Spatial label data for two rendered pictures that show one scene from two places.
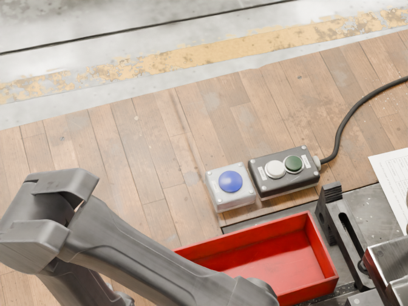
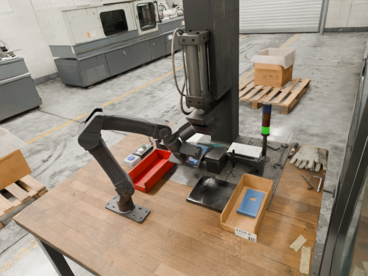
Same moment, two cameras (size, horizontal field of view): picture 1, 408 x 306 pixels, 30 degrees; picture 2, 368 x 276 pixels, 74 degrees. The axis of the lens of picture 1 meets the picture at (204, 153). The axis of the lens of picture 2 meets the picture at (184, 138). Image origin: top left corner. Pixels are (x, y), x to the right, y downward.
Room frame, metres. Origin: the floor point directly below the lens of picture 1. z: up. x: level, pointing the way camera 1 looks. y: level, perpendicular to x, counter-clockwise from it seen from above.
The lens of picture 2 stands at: (-0.40, 0.37, 1.64)
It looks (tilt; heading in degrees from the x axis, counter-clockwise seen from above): 30 degrees down; 323
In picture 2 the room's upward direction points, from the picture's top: 7 degrees counter-clockwise
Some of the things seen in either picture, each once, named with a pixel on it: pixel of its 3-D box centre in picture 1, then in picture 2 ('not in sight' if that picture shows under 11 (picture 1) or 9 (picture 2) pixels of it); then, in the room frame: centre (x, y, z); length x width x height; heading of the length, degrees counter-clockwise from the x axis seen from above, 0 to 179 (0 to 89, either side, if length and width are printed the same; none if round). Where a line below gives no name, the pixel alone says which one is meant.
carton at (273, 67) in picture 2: not in sight; (274, 67); (1.90, -3.47, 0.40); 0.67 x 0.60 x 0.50; 101
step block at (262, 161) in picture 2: not in sight; (256, 164); (0.11, -0.40, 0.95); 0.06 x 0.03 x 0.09; 19
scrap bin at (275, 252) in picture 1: (246, 273); (151, 168); (0.47, -0.07, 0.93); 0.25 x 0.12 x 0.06; 109
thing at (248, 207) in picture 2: not in sight; (251, 201); (0.01, -0.22, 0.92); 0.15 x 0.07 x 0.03; 110
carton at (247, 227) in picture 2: not in sight; (249, 204); (0.00, -0.19, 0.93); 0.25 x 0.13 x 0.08; 109
